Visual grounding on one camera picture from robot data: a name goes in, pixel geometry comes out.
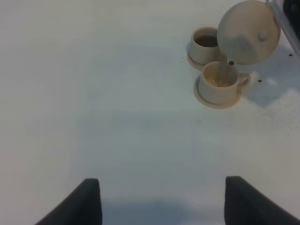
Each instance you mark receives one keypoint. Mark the beige teacup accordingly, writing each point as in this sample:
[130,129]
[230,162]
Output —
[204,46]
[225,75]

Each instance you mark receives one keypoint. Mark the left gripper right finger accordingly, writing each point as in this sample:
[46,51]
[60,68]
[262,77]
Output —
[245,205]

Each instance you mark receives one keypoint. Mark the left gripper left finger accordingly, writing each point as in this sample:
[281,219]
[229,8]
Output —
[81,207]

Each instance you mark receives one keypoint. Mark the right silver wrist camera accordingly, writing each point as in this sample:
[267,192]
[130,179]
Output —
[287,15]

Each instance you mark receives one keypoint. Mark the far beige teacup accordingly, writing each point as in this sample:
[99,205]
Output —
[204,46]

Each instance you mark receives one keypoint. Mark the near beige teacup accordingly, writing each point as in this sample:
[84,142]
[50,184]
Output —
[225,75]

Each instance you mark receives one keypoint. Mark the beige teapot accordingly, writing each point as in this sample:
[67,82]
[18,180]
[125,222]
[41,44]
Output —
[248,32]

